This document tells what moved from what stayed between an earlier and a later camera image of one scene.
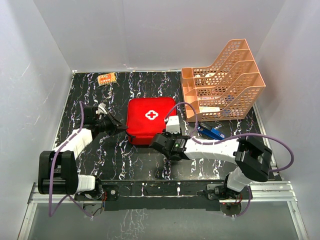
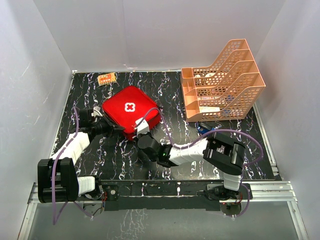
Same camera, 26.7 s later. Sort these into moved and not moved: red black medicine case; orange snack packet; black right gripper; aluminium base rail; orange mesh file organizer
Moved: red black medicine case; black right gripper
Not moved: aluminium base rail; orange snack packet; orange mesh file organizer
